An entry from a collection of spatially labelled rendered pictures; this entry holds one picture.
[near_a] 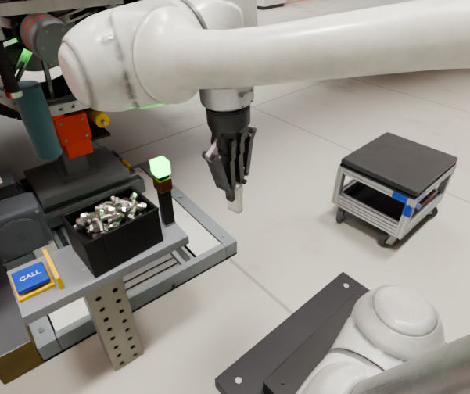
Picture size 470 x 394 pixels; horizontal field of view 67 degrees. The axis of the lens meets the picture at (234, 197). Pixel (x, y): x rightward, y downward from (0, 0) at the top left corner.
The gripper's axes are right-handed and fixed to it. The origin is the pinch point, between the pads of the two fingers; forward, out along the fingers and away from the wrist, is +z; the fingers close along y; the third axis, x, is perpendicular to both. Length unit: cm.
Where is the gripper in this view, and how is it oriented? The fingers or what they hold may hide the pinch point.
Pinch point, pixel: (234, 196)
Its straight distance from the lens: 72.3
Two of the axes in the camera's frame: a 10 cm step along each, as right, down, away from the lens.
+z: 0.6, 7.7, 6.3
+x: -7.8, -3.6, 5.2
